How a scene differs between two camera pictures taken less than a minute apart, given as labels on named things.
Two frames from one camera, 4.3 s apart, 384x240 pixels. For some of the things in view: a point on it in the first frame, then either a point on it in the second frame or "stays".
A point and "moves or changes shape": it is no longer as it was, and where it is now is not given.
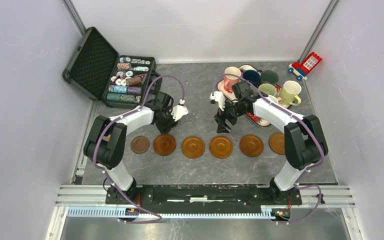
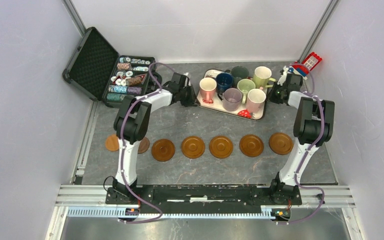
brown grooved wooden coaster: x=221 y=146 stays
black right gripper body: x=232 y=111 -> x=273 y=95
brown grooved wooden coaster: x=277 y=143 stays
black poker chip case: x=96 y=69 stays
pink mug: x=229 y=81 -> x=207 y=87
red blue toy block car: x=301 y=69 stays
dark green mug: x=269 y=77 -> x=239 y=72
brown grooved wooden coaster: x=193 y=147 stays
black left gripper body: x=167 y=115 -> x=187 y=97
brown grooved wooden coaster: x=164 y=144 moves or changes shape
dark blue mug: x=252 y=76 -> x=224 y=81
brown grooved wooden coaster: x=251 y=145 stays
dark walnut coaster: x=140 y=144 stays
